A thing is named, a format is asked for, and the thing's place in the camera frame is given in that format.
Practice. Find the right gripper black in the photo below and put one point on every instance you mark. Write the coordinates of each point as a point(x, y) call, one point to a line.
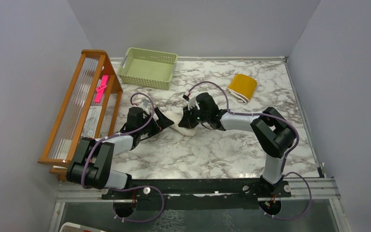
point(186, 121)

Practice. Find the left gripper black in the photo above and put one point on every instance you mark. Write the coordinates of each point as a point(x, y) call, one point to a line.
point(162, 123)

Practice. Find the green plastic basket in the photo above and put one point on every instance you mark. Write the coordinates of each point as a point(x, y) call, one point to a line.
point(148, 68)

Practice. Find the yellow towel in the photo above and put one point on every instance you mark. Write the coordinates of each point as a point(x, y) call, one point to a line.
point(242, 87)

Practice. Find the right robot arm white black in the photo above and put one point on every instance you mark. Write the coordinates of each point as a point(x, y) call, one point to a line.
point(275, 135)

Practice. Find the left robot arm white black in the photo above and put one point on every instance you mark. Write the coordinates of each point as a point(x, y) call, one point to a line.
point(92, 160)

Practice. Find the pink plastic clip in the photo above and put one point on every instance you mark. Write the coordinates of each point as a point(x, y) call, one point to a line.
point(100, 89)

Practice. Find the wooden rack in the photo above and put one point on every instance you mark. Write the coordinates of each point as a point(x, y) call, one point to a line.
point(65, 134)

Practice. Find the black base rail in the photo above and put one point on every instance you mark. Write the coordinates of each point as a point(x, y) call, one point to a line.
point(197, 194)

